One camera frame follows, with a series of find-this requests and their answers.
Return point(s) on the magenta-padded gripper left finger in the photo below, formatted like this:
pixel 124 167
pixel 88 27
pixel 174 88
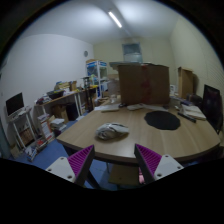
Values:
pixel 80 161

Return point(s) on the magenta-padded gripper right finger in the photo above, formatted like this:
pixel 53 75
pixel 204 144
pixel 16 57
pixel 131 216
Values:
pixel 150 160

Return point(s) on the white and grey computer mouse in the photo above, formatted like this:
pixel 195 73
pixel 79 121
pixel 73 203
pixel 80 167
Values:
pixel 111 131

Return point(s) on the black round mouse pad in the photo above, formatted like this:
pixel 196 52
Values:
pixel 162 120

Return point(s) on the stack of books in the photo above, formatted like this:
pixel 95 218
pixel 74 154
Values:
pixel 58 124

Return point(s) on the black computer tower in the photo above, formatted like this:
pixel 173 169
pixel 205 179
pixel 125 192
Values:
pixel 72 111

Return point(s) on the flat white box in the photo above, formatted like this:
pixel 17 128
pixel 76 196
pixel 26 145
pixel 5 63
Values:
pixel 108 108

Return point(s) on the white open book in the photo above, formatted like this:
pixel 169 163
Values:
pixel 194 111

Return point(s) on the cluttered wooden side desk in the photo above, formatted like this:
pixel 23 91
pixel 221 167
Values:
pixel 61 97

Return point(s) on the dark brown bag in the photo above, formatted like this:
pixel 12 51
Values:
pixel 194 99

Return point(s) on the large brown cardboard box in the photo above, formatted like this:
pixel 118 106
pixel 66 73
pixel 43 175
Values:
pixel 133 85

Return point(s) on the tall narrow cardboard box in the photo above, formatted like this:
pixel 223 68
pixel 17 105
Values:
pixel 185 82

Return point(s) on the black computer monitor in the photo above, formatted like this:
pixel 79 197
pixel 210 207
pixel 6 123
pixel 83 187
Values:
pixel 14 104

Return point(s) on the white and blue shelf unit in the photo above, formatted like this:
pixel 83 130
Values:
pixel 96 75

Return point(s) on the long ceiling light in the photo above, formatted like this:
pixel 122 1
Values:
pixel 115 19

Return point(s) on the round wall clock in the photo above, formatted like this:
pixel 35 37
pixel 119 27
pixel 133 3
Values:
pixel 85 53

